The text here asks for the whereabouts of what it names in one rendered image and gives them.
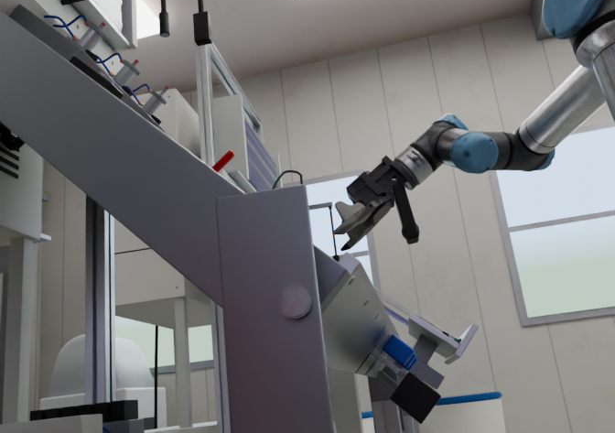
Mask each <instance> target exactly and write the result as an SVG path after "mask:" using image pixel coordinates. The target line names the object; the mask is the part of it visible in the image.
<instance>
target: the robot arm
mask: <svg viewBox="0 0 615 433"><path fill-rule="evenodd" d="M542 16H543V22H544V26H545V29H546V31H547V32H548V33H549V34H550V35H552V36H553V37H556V38H558V39H568V40H569V41H570V43H571V46H572V49H573V51H574V53H575V55H576V58H577V62H578V63H579V64H580V66H579V67H578V68H577V69H576V70H575V71H574V72H573V73H572V74H571V75H570V76H569V77H568V78H567V79H566V80H565V81H564V82H563V83H562V84H561V85H560V86H559V87H558V88H557V89H556V90H555V91H554V92H553V93H552V94H551V95H550V96H549V97H548V98H547V99H546V100H545V101H544V102H543V103H542V104H541V105H540V106H539V107H538V108H537V109H536V110H535V111H534V112H533V113H532V114H531V115H530V116H529V117H528V118H527V119H526V120H525V121H524V122H523V123H522V124H521V125H520V126H519V127H518V128H517V129H516V130H515V131H514V132H511V133H508V132H482V131H470V130H469V129H468V127H467V126H466V125H465V123H464V122H463V121H462V120H461V119H460V118H458V117H456V116H455V115H454V114H444V115H443V116H442V117H440V118H439V119H438V120H436V121H435V122H434V123H433V124H432V125H430V126H429V127H428V128H427V130H426V131H425V132H424V133H423V134H422V135H420V136H419V137H418V138H417V139H416V140H415V141H414V142H413V143H411V144H410V145H409V146H408V147H407V148H406V149H405V150H403V151H402V152H401V153H400V154H399V155H398V156H397V157H396V158H395V159H394V161H392V160H391V159H390V158H389V157H388V156H385V157H384V158H382V163H381V164H379V165H378V166H377V167H376V168H375V169H374V170H373V171H372V172H369V171H366V172H369V174H368V173H366V172H365V171H364V172H362V173H361V174H360V176H359V177H357V178H356V179H355V180H354V181H353V182H352V183H351V184H350V185H349V186H348V187H347V188H346V190H347V194H348V197H349V199H350V200H351V201H352V203H353V205H349V204H347V203H345V202H343V201H337V202H336V203H335V208H336V210H337V212H338V213H339V215H340V217H341V225H340V226H339V227H338V228H336V229H335V230H334V231H333V232H332V233H333V234H334V235H335V234H345V233H347V235H348V236H349V238H350V240H349V241H348V242H347V243H345V244H344V245H343V246H342V247H341V249H340V250H341V251H342V252H343V251H346V250H349V249H351V248H352V247H353V246H354V245H355V244H356V243H358V242H359V241H360V240H361V239H362V238H363V237H364V236H365V235H366V234H367V233H368V232H369V231H370V230H371V229H372V228H373V227H374V226H375V225H376V224H377V223H378V222H379V221H380V220H381V219H382V218H383V217H384V216H385V215H386V214H387V213H388V212H389V211H390V209H391V208H393V207H394V202H395V205H396V208H397V210H398V214H399V217H400V221H401V224H402V236H403V237H404V238H405V239H406V242H407V243H408V244H415V243H418V241H419V234H420V228H419V226H418V225H417V224H416V223H415V218H414V215H413V213H412V209H411V206H410V203H409V199H408V197H407V194H406V190H405V188H407V189H409V190H413V189H414V188H415V187H416V185H417V186H419V185H420V184H421V183H422V182H423V181H425V180H426V179H427V178H428V177H429V176H430V175H431V174H432V173H434V172H435V171H436V170H437V169H438V168H439V167H440V166H441V165H443V164H446V165H449V166H452V167H454V168H458V169H460V170H461V171H464V172H467V173H474V174H482V173H484V172H486V171H488V170H521V171H525V172H530V171H535V170H543V169H546V168H548V167H549V166H550V165H551V164H552V160H553V158H555V154H556V146H558V145H559V144H560V143H561V142H562V141H563V140H565V139H566V138H567V137H568V136H569V135H570V134H572V133H573V132H574V131H575V130H576V129H577V128H578V127H580V126H581V125H582V124H583V123H584V122H585V121H587V120H588V119H589V117H590V116H591V115H592V114H594V113H595V112H596V111H597V110H598V109H599V108H600V107H602V106H603V105H604V104H605V103H607V105H608V107H609V109H610V113H611V116H612V118H613V121H614V124H615V0H544V2H543V9H542ZM393 179H395V180H393Z"/></svg>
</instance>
